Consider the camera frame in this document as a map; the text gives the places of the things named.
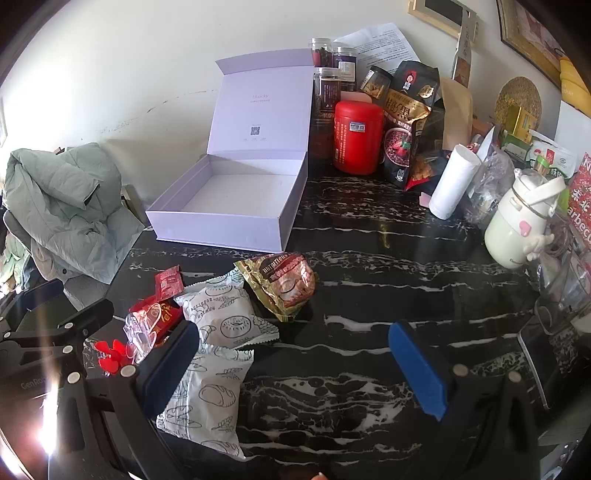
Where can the red canister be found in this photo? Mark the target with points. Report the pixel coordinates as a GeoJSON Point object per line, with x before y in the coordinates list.
{"type": "Point", "coordinates": [358, 138]}

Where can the wooden chair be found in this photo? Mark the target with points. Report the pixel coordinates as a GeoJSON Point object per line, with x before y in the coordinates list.
{"type": "Point", "coordinates": [134, 205]}

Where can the printed white paper sheet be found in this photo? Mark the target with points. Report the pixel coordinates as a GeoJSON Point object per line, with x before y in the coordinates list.
{"type": "Point", "coordinates": [383, 41]}

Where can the clear jar with reddish contents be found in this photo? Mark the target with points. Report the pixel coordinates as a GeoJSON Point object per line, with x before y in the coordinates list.
{"type": "Point", "coordinates": [321, 136]}

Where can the clear plastic bag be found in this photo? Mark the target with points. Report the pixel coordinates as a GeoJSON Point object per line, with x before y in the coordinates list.
{"type": "Point", "coordinates": [491, 184]}

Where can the round woven coaster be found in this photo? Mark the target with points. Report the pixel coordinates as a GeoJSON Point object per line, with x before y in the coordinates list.
{"type": "Point", "coordinates": [515, 94]}

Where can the small red candy packet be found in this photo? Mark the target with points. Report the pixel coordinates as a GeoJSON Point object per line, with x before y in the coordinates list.
{"type": "Point", "coordinates": [168, 318]}

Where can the brown paper bag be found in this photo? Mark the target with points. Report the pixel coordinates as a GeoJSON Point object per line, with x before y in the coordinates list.
{"type": "Point", "coordinates": [457, 115]}

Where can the gold box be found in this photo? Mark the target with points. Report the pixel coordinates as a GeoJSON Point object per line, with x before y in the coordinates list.
{"type": "Point", "coordinates": [524, 122]}

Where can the light wooden picture frame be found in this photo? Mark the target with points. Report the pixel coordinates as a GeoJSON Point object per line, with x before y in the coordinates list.
{"type": "Point", "coordinates": [443, 11]}

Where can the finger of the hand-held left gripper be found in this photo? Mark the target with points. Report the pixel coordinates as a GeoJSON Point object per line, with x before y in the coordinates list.
{"type": "Point", "coordinates": [90, 318]}

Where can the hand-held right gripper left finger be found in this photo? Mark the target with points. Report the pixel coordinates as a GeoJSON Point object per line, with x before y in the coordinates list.
{"type": "Point", "coordinates": [168, 369]}

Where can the clear jar with dark contents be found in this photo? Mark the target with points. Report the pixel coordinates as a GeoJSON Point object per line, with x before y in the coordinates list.
{"type": "Point", "coordinates": [327, 87]}
{"type": "Point", "coordinates": [322, 50]}
{"type": "Point", "coordinates": [345, 64]}

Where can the red printed packet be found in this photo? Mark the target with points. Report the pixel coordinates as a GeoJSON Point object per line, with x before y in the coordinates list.
{"type": "Point", "coordinates": [581, 203]}

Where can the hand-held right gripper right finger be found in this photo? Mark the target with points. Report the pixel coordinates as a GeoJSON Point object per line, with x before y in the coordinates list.
{"type": "Point", "coordinates": [420, 374]}

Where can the orange snack bag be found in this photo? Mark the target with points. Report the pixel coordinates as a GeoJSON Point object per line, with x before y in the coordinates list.
{"type": "Point", "coordinates": [425, 173]}

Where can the white paper bag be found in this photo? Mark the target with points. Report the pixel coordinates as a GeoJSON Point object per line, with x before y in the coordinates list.
{"type": "Point", "coordinates": [455, 182]}

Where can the lavender gift box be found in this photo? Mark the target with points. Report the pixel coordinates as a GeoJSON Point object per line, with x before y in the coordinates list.
{"type": "Point", "coordinates": [231, 203]}

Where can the yellow plastic container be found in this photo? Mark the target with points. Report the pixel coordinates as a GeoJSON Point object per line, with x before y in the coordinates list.
{"type": "Point", "coordinates": [575, 78]}

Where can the pale green puffer jacket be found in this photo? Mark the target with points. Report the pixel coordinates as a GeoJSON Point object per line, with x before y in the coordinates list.
{"type": "Point", "coordinates": [60, 198]}

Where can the black gold oat bag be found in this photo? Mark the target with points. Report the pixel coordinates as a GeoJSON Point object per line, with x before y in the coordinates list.
{"type": "Point", "coordinates": [413, 115]}

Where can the dark picture frame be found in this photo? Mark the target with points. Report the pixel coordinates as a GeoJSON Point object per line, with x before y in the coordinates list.
{"type": "Point", "coordinates": [531, 32]}

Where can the white box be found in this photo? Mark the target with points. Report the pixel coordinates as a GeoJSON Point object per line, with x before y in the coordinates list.
{"type": "Point", "coordinates": [572, 124]}

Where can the white bread packet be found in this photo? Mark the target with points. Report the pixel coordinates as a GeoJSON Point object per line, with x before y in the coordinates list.
{"type": "Point", "coordinates": [212, 401]}
{"type": "Point", "coordinates": [226, 309]}

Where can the clear plastic clip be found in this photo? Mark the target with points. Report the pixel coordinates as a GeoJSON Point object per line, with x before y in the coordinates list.
{"type": "Point", "coordinates": [141, 332]}

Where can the small red sachet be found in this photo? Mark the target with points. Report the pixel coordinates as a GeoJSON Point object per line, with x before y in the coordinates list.
{"type": "Point", "coordinates": [168, 281]}

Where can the gold brown snack packet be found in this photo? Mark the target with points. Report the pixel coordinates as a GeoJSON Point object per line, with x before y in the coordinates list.
{"type": "Point", "coordinates": [281, 286]}

